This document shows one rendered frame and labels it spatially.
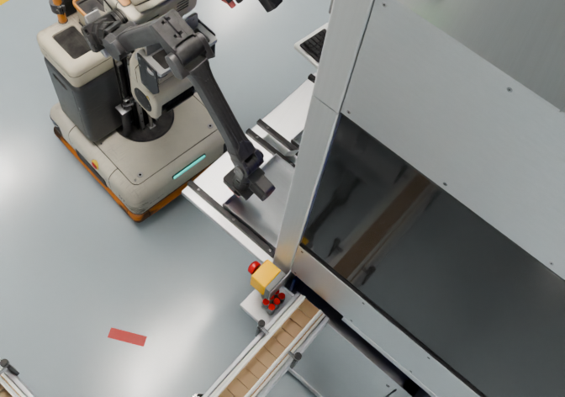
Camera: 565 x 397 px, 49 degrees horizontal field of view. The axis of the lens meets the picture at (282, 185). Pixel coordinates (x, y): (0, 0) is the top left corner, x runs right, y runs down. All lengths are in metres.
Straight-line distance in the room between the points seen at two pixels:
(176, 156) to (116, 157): 0.26
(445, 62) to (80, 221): 2.37
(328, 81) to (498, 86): 0.32
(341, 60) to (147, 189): 1.85
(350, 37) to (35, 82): 2.69
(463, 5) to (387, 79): 0.16
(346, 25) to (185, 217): 2.13
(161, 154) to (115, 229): 0.43
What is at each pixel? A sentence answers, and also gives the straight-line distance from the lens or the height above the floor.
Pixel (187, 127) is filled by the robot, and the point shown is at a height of 0.28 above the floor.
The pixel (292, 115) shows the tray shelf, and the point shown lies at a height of 0.88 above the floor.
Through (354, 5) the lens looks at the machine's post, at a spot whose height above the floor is 2.05.
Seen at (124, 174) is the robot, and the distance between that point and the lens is 2.80.
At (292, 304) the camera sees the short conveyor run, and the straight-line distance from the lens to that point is 1.87.
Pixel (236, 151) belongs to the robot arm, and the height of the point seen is 1.23.
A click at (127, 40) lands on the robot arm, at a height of 1.32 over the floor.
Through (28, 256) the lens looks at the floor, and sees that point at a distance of 3.03.
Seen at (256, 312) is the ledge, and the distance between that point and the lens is 1.90.
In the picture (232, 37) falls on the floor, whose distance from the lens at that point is 3.62.
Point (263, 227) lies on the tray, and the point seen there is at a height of 0.88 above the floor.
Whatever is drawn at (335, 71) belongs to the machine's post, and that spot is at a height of 1.89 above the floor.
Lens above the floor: 2.70
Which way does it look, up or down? 61 degrees down
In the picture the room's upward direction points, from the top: 12 degrees clockwise
